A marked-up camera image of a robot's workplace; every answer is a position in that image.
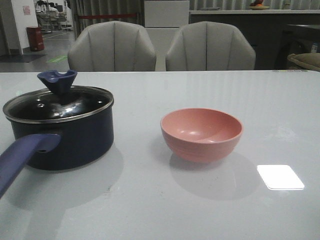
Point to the dark counter with white top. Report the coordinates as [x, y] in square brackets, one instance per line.
[262, 28]

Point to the right grey upholstered chair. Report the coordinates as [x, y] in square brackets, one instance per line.
[209, 46]

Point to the beige cushion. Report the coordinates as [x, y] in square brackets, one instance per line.
[306, 61]

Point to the grey upholstered chair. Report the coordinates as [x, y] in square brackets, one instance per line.
[113, 46]
[209, 46]

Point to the red barrier belt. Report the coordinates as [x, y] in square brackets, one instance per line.
[108, 16]

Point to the white cabinet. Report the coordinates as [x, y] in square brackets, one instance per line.
[162, 18]

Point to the glass lid with blue knob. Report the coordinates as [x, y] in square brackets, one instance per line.
[60, 101]

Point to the fruit plate on counter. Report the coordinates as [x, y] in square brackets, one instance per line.
[258, 5]

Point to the dark blue saucepan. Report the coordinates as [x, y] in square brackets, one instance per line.
[56, 146]

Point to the left grey upholstered chair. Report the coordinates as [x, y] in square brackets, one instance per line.
[113, 46]

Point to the red trash bin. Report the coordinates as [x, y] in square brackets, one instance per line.
[35, 38]

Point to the pink bowl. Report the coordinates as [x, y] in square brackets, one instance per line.
[201, 135]

